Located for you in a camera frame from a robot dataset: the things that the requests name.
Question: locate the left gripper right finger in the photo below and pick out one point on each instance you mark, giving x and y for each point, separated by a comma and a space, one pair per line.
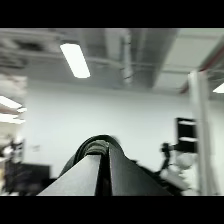
130, 180

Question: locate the long ceiling lamp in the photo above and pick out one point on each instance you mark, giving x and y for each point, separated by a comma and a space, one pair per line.
75, 60

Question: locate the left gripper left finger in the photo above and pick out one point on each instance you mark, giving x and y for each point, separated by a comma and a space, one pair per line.
81, 178

